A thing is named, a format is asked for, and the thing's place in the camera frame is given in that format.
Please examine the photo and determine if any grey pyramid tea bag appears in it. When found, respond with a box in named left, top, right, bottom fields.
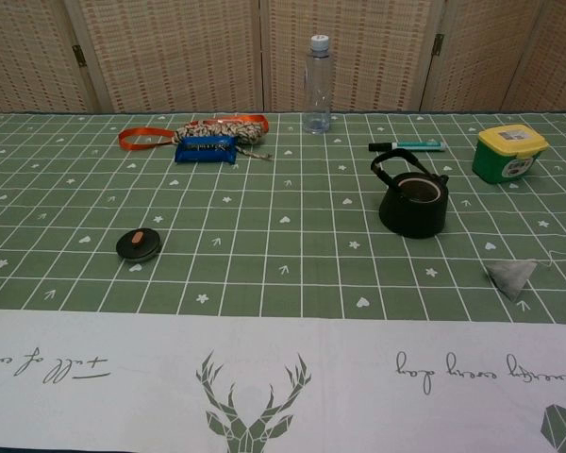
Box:
left=485, top=243, right=566, bottom=303

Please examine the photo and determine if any black teapot lid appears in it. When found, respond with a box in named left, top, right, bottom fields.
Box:
left=115, top=227, right=162, bottom=263

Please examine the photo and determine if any green grid tablecloth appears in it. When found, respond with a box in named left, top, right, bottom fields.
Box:
left=0, top=111, right=566, bottom=453

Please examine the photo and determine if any blue snack packet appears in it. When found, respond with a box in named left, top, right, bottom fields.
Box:
left=174, top=136, right=239, bottom=165

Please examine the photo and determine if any clear plastic water bottle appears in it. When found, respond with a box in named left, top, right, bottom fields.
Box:
left=304, top=34, right=332, bottom=136

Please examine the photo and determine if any teal white marker pen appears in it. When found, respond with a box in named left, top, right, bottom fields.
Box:
left=368, top=140, right=447, bottom=153

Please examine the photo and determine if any woven bamboo folding screen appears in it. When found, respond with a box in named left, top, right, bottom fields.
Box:
left=0, top=0, right=566, bottom=115

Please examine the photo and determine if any green tub with yellow lid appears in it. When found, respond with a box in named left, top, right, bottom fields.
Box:
left=471, top=125, right=549, bottom=185

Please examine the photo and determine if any braided multicolour rope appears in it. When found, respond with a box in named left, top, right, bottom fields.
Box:
left=171, top=115, right=274, bottom=162

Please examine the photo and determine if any black teapot with handle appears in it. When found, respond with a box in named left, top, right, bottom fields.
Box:
left=370, top=149, right=450, bottom=240

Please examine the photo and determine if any orange ribbon lanyard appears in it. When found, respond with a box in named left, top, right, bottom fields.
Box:
left=118, top=114, right=269, bottom=153

